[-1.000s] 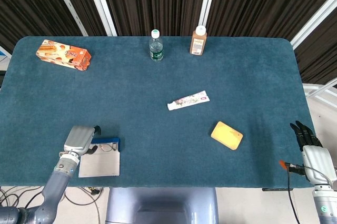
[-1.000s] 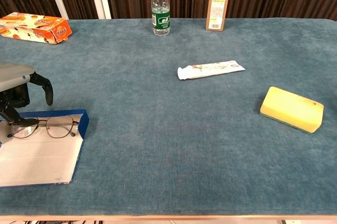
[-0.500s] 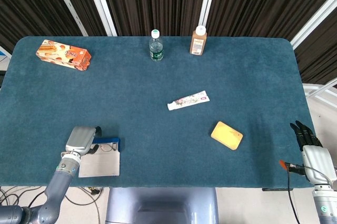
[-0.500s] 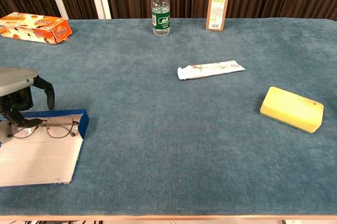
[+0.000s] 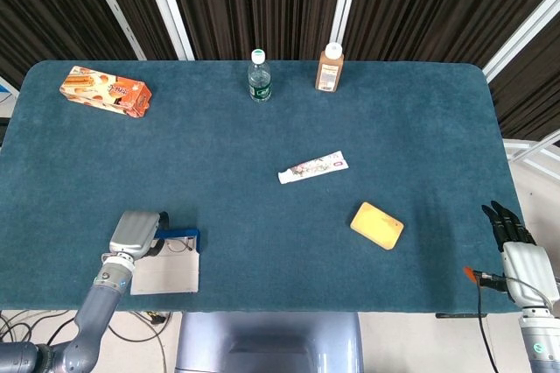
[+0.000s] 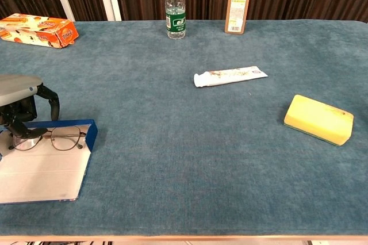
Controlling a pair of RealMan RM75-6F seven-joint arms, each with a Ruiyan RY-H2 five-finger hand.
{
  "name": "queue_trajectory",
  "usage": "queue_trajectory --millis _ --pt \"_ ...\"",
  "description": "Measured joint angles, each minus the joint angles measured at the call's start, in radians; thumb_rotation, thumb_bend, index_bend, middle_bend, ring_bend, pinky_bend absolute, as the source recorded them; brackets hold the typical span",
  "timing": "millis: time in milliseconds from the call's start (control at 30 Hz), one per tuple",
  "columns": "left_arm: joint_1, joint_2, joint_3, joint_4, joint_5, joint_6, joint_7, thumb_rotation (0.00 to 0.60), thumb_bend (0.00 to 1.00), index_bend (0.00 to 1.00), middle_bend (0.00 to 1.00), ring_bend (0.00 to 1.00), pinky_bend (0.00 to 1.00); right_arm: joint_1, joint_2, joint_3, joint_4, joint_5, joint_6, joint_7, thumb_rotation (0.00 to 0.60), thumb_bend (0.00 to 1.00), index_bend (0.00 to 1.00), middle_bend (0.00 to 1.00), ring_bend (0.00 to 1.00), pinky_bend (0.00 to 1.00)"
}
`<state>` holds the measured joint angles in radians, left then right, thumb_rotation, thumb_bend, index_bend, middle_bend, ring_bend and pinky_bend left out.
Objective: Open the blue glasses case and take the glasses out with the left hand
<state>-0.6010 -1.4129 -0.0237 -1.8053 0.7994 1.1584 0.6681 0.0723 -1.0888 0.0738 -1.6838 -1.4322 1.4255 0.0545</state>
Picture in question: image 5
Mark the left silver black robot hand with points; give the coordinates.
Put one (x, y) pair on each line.
(133, 233)

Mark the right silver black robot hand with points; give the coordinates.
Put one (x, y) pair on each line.
(529, 272)

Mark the metal frame eyeglasses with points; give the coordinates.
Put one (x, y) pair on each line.
(177, 245)

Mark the blue rectangular box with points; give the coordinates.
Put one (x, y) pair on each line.
(166, 274)

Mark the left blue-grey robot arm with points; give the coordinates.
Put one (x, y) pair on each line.
(94, 303)

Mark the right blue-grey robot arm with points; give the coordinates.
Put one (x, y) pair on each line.
(542, 346)

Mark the orange biscuit box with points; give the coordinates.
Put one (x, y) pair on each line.
(105, 90)

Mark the black power plug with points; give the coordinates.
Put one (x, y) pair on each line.
(156, 318)

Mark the blue table cloth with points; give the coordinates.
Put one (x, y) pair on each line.
(262, 237)

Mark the yellow sponge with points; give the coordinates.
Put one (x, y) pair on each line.
(376, 225)

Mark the blue-grey robot torso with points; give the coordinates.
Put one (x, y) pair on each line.
(271, 329)

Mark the white blue panel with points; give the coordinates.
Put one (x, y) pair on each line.
(6, 93)

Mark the white floral toothpaste tube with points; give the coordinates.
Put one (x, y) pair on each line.
(312, 167)

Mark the clear water bottle green label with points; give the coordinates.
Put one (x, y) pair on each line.
(260, 79)

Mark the brown juice bottle white cap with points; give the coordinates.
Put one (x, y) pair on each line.
(329, 73)

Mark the white metal frame bars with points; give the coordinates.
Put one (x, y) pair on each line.
(516, 144)

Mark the thin white frame post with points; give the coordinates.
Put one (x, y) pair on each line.
(113, 5)

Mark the wide white frame post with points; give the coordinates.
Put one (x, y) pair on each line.
(167, 5)

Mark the white slanted frame post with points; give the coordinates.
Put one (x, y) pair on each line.
(525, 31)

